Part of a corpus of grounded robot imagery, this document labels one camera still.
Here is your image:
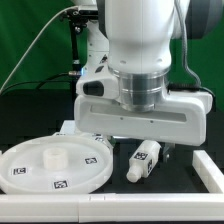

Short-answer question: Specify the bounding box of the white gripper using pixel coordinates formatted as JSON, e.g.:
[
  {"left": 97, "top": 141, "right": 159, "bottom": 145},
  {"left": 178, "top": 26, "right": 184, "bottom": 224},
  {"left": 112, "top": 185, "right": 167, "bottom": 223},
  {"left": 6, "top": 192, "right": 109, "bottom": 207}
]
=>
[{"left": 74, "top": 69, "right": 213, "bottom": 162}]

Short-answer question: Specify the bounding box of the white round table top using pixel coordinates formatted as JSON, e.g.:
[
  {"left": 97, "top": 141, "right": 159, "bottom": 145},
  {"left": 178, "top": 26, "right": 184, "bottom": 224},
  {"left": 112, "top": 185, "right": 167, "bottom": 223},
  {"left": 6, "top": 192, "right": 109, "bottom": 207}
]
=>
[{"left": 0, "top": 136, "right": 113, "bottom": 194}]

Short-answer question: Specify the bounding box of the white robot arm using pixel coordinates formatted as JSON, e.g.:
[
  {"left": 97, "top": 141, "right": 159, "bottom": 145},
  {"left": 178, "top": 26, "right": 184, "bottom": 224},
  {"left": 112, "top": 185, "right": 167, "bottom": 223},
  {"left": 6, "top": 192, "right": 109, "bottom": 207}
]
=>
[{"left": 74, "top": 0, "right": 224, "bottom": 146}]

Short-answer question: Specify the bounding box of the white cross-shaped table base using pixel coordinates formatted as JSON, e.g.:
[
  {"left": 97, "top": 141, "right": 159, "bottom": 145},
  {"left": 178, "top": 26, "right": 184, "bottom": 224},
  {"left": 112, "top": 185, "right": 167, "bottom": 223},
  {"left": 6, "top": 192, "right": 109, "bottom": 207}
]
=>
[{"left": 53, "top": 132, "right": 113, "bottom": 148}]

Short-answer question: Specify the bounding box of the white marker sheet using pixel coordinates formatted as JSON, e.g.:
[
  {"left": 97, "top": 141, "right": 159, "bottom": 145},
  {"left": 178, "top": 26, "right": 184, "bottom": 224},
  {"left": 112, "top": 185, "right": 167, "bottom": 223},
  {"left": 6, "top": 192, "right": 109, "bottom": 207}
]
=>
[{"left": 60, "top": 120, "right": 79, "bottom": 135}]

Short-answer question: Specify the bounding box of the white right rail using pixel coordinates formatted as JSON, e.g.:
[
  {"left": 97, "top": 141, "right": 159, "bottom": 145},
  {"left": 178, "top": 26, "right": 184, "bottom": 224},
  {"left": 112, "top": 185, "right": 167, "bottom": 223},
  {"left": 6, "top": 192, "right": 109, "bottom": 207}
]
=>
[{"left": 192, "top": 150, "right": 224, "bottom": 194}]

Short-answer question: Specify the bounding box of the white rail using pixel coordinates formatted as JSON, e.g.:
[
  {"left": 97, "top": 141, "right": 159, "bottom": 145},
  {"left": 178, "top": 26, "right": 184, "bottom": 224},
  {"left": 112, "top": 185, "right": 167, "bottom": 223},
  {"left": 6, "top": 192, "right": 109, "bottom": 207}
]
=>
[
  {"left": 0, "top": 193, "right": 224, "bottom": 223},
  {"left": 192, "top": 150, "right": 224, "bottom": 194}
]

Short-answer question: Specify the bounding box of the white front rail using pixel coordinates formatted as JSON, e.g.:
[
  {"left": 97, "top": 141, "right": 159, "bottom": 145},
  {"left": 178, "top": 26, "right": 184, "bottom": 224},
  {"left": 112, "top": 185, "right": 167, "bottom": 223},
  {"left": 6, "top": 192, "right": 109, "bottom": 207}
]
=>
[{"left": 0, "top": 193, "right": 224, "bottom": 223}]

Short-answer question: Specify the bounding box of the black cable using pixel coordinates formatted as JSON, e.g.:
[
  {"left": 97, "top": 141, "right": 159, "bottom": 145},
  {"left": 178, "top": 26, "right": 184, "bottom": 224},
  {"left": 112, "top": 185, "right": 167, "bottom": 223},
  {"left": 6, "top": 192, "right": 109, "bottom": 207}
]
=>
[{"left": 0, "top": 71, "right": 82, "bottom": 96}]

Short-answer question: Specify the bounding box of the black camera stand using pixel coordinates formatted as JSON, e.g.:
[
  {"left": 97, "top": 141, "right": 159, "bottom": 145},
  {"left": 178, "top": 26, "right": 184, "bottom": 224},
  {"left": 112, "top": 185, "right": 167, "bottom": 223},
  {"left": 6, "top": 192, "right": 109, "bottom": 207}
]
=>
[{"left": 59, "top": 7, "right": 98, "bottom": 100}]

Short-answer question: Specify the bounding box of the white cable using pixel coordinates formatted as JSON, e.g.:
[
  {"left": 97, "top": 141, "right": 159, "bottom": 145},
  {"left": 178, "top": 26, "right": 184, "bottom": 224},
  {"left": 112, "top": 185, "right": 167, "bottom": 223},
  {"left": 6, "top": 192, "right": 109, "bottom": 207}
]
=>
[{"left": 0, "top": 5, "right": 79, "bottom": 94}]

